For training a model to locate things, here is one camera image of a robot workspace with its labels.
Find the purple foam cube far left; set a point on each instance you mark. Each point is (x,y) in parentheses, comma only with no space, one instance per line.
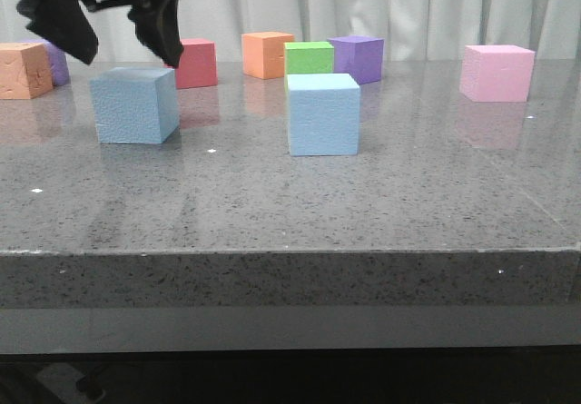
(57,61)

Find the purple foam cube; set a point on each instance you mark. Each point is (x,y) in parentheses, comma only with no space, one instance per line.
(57,61)
(359,56)

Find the light blue foam cube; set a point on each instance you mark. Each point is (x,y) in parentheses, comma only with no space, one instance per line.
(323,114)
(135,105)

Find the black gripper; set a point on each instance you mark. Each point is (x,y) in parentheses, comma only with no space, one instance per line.
(63,23)

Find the pink foam cube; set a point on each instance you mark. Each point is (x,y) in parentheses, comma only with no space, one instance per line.
(496,73)

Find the dented orange foam cube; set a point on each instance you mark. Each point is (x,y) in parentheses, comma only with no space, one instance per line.
(25,71)

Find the red foam cube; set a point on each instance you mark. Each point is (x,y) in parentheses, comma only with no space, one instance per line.
(197,66)

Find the purple foam cube centre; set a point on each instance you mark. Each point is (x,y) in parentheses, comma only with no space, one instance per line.
(359,56)

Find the smooth orange foam cube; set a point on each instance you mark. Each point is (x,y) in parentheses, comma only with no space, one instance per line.
(263,54)

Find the green foam cube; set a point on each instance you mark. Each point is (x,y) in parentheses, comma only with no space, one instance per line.
(308,58)

